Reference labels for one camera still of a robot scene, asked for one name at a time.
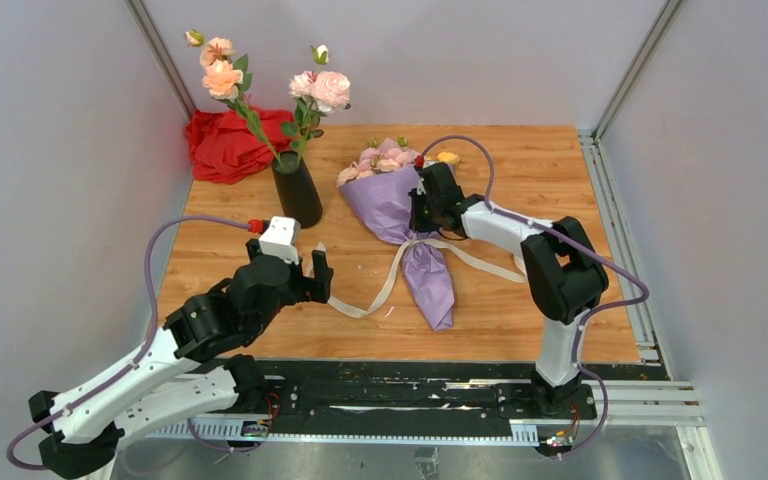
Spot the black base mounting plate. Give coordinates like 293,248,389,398
138,357,670,440

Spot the aluminium frame rail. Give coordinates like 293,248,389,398
122,380,702,447

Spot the cream ribbon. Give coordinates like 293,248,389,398
327,238,528,319

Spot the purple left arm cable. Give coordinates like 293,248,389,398
6,214,269,473

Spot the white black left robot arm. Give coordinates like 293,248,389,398
29,239,334,479

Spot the red crumpled cloth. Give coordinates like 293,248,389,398
185,108,292,185

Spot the black vase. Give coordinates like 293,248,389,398
272,151,323,229

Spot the purple paper bouquet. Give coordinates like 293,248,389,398
337,138,455,331

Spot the peach rose stem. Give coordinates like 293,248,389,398
184,29,280,161

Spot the pink rose stem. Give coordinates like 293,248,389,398
281,44,351,162

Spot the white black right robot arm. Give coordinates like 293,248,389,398
410,163,609,418

